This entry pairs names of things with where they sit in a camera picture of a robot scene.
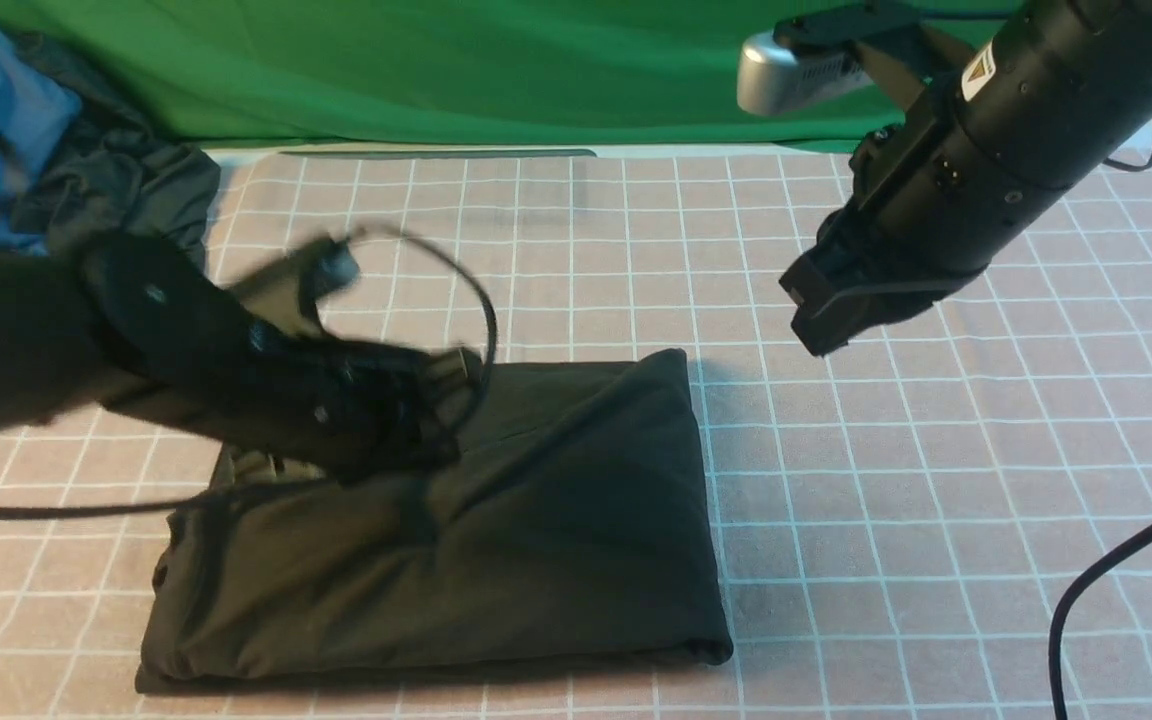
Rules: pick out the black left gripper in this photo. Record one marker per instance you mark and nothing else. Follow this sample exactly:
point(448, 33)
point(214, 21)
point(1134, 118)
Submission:
point(191, 358)

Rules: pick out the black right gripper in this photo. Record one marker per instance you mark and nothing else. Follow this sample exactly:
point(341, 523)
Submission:
point(980, 155)

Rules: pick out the dark gray long-sleeve shirt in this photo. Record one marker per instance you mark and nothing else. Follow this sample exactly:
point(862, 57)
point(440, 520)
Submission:
point(573, 534)

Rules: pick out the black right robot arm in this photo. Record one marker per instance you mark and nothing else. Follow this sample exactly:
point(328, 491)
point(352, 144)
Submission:
point(992, 137)

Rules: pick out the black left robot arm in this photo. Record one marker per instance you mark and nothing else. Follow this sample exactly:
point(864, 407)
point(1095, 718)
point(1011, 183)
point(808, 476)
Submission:
point(54, 353)

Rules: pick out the pink grid tablecloth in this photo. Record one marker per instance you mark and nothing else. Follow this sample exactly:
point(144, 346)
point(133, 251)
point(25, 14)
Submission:
point(893, 524)

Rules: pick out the green backdrop cloth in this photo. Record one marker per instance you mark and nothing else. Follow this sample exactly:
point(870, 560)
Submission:
point(574, 73)

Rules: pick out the dark crumpled garment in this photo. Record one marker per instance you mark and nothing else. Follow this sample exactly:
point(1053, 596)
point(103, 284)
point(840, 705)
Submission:
point(113, 170)

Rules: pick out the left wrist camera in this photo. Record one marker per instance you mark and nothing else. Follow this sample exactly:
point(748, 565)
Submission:
point(284, 292)

